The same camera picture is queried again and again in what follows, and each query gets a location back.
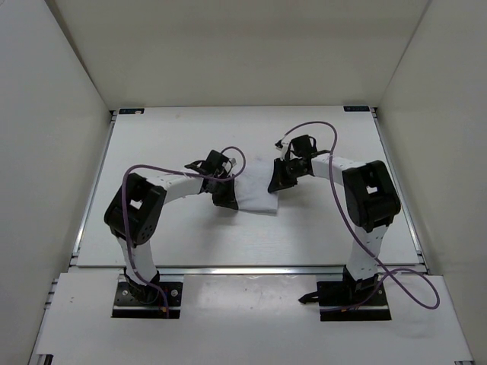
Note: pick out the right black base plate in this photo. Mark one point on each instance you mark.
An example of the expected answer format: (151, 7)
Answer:
(338, 304)

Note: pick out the white skirt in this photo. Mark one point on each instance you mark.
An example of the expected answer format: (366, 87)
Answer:
(251, 189)

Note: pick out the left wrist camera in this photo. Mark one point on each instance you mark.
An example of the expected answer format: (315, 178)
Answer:
(231, 167)

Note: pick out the left blue corner label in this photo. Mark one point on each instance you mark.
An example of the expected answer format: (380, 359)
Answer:
(131, 111)

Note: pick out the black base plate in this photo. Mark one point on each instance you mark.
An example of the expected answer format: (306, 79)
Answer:
(126, 306)
(338, 304)

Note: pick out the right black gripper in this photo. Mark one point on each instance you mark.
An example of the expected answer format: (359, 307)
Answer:
(279, 180)

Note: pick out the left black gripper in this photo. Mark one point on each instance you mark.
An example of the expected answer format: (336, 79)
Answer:
(228, 200)

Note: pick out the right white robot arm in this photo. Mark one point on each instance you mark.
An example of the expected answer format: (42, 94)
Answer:
(371, 200)

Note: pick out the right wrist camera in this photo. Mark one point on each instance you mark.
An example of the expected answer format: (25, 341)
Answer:
(283, 147)

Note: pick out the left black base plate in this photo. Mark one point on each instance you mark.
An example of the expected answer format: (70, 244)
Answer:
(126, 306)

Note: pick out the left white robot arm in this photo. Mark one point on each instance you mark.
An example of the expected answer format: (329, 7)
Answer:
(135, 210)

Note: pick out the aluminium front rail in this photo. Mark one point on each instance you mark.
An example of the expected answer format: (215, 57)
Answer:
(252, 270)

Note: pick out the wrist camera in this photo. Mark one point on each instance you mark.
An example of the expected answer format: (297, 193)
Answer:
(231, 167)
(283, 147)

